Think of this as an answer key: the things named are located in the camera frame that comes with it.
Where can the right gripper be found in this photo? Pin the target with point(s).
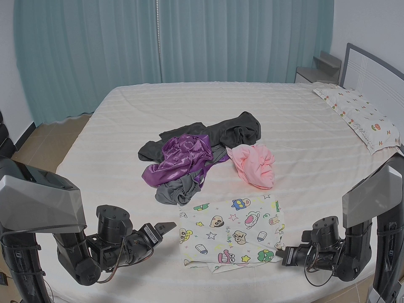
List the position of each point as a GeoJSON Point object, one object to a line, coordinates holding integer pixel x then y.
{"type": "Point", "coordinates": [295, 256]}

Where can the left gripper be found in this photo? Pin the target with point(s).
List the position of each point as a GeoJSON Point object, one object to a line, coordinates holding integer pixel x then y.
{"type": "Point", "coordinates": [139, 245]}

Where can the white printed pyjama top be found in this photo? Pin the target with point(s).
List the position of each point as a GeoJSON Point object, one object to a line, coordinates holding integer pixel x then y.
{"type": "Point", "coordinates": [227, 232]}

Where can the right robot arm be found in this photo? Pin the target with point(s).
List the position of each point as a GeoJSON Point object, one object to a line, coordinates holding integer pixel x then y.
{"type": "Point", "coordinates": [356, 248]}

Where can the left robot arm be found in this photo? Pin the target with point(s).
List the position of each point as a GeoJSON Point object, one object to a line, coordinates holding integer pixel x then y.
{"type": "Point", "coordinates": [38, 197]}

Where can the grey garment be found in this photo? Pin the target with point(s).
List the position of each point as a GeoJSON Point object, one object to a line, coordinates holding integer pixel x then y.
{"type": "Point", "coordinates": [173, 191]}

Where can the purple garment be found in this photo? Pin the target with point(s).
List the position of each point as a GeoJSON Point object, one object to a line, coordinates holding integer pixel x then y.
{"type": "Point", "coordinates": [176, 156]}

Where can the pink garment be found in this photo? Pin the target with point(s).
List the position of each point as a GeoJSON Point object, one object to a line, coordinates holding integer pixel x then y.
{"type": "Point", "coordinates": [255, 166]}

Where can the black garment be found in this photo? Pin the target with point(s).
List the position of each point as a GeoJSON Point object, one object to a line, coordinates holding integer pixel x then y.
{"type": "Point", "coordinates": [233, 128]}

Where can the bed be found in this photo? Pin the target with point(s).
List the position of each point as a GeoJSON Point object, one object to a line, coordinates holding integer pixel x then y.
{"type": "Point", "coordinates": [284, 131]}

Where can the white printed pillow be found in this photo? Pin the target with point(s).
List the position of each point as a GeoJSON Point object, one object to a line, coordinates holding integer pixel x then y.
{"type": "Point", "coordinates": [363, 115]}

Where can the grey bedside table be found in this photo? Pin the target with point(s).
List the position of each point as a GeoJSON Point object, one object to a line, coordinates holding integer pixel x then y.
{"type": "Point", "coordinates": [311, 74]}

